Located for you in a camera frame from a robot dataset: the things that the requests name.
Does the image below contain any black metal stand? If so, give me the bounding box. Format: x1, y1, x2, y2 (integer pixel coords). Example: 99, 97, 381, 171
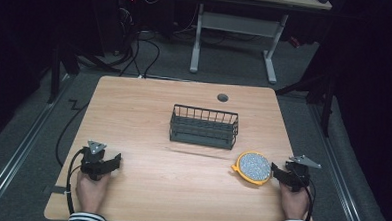
46, 43, 121, 107
273, 70, 337, 138

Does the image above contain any striped left sleeve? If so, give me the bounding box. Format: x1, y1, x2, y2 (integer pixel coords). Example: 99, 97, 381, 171
66, 211, 109, 221

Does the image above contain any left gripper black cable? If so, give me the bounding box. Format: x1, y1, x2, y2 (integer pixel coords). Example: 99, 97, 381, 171
64, 147, 87, 216

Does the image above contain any black wire basket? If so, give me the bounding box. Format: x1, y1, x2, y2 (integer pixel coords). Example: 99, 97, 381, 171
167, 103, 240, 151

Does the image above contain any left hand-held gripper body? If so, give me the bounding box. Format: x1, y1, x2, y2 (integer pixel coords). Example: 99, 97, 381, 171
79, 140, 111, 182

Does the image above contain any black floor cable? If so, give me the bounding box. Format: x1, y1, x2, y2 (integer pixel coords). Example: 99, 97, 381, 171
54, 98, 90, 170

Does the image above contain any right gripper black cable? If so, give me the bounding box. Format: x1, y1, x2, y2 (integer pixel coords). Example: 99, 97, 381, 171
288, 168, 318, 221

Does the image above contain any white frame desk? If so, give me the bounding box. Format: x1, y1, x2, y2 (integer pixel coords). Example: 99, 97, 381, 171
188, 0, 333, 87

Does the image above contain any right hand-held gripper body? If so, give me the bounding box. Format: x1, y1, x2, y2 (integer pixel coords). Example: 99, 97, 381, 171
284, 153, 323, 194

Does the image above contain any person's right hand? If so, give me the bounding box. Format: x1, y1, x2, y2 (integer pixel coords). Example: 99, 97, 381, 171
277, 181, 312, 221

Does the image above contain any person's left hand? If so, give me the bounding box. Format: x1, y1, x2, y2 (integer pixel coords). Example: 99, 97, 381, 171
74, 169, 112, 216

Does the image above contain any yellow round sieve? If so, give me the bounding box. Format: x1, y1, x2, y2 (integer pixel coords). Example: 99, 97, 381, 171
230, 149, 274, 187

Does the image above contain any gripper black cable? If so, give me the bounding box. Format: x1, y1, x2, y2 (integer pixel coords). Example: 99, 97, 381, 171
288, 168, 318, 221
64, 147, 87, 216

